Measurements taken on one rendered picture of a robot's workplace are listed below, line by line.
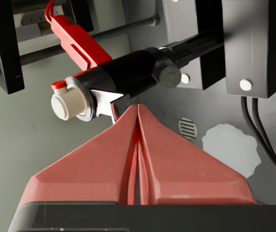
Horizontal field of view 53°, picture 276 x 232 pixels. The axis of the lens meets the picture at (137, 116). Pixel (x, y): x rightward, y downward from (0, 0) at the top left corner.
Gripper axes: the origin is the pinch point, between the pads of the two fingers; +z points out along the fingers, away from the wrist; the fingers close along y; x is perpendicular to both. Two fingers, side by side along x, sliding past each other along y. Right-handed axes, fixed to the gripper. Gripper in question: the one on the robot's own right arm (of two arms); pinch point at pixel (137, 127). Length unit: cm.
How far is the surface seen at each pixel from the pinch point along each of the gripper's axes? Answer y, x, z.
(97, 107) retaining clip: 2.2, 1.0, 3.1
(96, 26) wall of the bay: 7.3, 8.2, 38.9
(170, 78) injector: -2.0, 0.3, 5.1
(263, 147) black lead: -10.1, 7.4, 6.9
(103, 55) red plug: 2.2, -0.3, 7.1
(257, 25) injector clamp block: -9.1, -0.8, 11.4
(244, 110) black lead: -9.6, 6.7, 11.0
